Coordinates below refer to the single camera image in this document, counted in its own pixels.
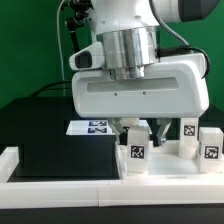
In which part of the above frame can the white sheet with tags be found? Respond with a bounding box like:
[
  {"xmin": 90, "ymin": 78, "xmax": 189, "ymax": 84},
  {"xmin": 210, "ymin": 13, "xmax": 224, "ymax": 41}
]
[{"xmin": 66, "ymin": 120, "xmax": 113, "ymax": 136}]

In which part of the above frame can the white square table top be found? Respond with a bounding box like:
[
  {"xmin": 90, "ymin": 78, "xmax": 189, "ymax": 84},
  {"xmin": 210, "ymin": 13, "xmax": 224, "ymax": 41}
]
[{"xmin": 115, "ymin": 140, "xmax": 224, "ymax": 180}]

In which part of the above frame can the grey hanging cable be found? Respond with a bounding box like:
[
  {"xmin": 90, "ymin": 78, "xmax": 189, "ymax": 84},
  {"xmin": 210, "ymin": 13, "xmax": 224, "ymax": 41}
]
[{"xmin": 56, "ymin": 0, "xmax": 68, "ymax": 81}]

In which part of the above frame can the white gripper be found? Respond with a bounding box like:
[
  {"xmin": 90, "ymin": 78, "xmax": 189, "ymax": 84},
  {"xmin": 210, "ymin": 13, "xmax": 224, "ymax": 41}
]
[{"xmin": 69, "ymin": 42, "xmax": 209, "ymax": 147}]

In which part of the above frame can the white U-shaped fence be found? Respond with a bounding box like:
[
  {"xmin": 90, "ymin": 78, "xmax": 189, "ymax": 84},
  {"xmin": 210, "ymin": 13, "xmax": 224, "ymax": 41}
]
[{"xmin": 0, "ymin": 147, "xmax": 224, "ymax": 209}]

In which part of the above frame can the black cable bundle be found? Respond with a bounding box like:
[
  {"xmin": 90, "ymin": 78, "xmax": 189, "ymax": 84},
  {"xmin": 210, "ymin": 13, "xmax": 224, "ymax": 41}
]
[{"xmin": 30, "ymin": 79, "xmax": 74, "ymax": 98}]

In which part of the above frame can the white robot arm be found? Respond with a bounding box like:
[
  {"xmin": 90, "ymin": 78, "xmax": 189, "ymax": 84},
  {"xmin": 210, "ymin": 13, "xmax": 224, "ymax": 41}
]
[{"xmin": 69, "ymin": 0, "xmax": 220, "ymax": 145}]

